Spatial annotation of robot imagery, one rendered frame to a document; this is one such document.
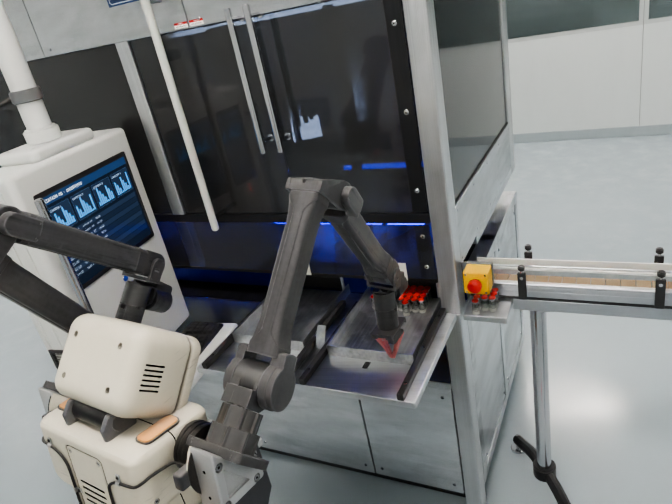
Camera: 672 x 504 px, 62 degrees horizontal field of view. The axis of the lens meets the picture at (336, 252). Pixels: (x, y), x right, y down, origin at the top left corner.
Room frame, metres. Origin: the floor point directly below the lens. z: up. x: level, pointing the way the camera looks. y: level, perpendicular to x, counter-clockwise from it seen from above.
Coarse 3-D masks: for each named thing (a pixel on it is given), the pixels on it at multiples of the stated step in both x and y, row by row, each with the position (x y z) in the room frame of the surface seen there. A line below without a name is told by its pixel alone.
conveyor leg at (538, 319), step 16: (544, 320) 1.43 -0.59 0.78; (544, 336) 1.43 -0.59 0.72; (544, 352) 1.43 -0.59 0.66; (544, 368) 1.43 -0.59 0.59; (544, 384) 1.43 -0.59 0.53; (544, 400) 1.43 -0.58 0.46; (544, 416) 1.43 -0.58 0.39; (544, 432) 1.43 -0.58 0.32; (544, 448) 1.43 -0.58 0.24; (544, 464) 1.43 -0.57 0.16
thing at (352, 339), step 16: (368, 288) 1.62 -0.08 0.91; (368, 304) 1.57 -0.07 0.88; (432, 304) 1.49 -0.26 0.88; (352, 320) 1.49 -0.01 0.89; (368, 320) 1.48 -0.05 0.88; (416, 320) 1.42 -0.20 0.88; (432, 320) 1.38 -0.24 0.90; (336, 336) 1.39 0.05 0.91; (352, 336) 1.41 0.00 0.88; (368, 336) 1.39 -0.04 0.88; (416, 336) 1.34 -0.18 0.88; (336, 352) 1.33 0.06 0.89; (352, 352) 1.30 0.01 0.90; (368, 352) 1.28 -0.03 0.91; (384, 352) 1.25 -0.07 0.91; (400, 352) 1.28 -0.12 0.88; (416, 352) 1.24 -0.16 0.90
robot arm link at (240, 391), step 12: (252, 360) 0.81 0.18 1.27; (240, 372) 0.79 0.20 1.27; (252, 372) 0.78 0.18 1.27; (228, 384) 0.77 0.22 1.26; (240, 384) 0.78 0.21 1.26; (252, 384) 0.77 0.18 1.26; (228, 396) 0.76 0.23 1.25; (240, 396) 0.75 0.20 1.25; (252, 396) 0.74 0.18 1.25; (252, 408) 0.74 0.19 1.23
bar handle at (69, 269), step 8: (40, 200) 1.43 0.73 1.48; (40, 208) 1.43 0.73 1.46; (40, 216) 1.43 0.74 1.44; (48, 216) 1.43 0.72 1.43; (64, 256) 1.43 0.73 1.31; (64, 264) 1.43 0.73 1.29; (72, 264) 1.44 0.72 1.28; (72, 272) 1.43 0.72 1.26; (72, 280) 1.43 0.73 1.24; (80, 288) 1.43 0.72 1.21; (80, 296) 1.43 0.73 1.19; (80, 304) 1.43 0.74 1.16; (88, 304) 1.44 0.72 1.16
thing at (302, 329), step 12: (348, 288) 1.67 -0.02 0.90; (264, 300) 1.69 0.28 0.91; (300, 300) 1.69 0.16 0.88; (312, 300) 1.67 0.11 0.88; (324, 300) 1.66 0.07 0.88; (336, 300) 1.59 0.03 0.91; (252, 312) 1.62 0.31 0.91; (300, 312) 1.61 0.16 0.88; (312, 312) 1.60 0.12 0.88; (324, 312) 1.58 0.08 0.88; (252, 324) 1.60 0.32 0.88; (300, 324) 1.54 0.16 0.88; (312, 324) 1.52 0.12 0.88; (240, 336) 1.50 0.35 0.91; (252, 336) 1.48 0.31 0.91; (300, 336) 1.47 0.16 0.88; (300, 348) 1.39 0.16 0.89
